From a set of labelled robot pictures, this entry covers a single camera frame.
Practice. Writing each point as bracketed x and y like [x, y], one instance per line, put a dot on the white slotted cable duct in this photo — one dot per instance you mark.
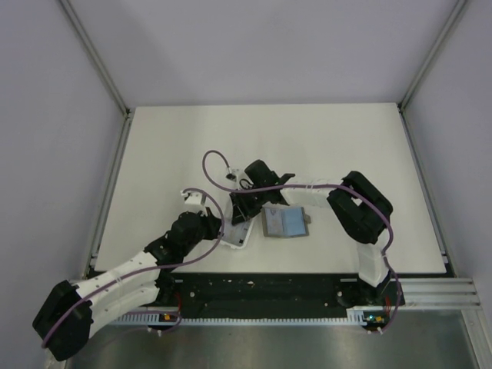
[353, 318]

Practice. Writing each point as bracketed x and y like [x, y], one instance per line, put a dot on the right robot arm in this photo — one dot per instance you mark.
[362, 210]

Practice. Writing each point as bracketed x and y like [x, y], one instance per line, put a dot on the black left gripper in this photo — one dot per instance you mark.
[213, 224]

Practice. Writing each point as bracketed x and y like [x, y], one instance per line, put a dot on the grey card holder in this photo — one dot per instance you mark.
[295, 220]

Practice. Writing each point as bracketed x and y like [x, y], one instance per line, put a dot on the right aluminium frame post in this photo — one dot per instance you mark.
[431, 57]

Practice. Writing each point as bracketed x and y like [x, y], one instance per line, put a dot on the white plastic basket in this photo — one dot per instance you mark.
[228, 212]

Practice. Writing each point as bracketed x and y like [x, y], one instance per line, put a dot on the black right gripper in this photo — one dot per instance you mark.
[241, 209]

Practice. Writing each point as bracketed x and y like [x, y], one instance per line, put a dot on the aluminium frame post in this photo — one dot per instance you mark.
[431, 57]
[68, 10]

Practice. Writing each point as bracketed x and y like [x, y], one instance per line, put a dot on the left aluminium frame post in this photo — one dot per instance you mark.
[68, 10]

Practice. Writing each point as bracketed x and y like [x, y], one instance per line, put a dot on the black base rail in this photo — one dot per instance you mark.
[272, 296]

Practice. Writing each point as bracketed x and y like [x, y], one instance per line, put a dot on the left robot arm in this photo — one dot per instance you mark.
[74, 312]

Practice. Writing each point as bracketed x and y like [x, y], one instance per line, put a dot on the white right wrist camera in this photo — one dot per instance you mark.
[233, 174]

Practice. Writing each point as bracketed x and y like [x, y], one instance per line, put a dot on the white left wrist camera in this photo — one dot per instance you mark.
[194, 201]

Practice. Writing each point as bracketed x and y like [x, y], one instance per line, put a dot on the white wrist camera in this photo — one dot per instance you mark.
[233, 174]
[194, 201]

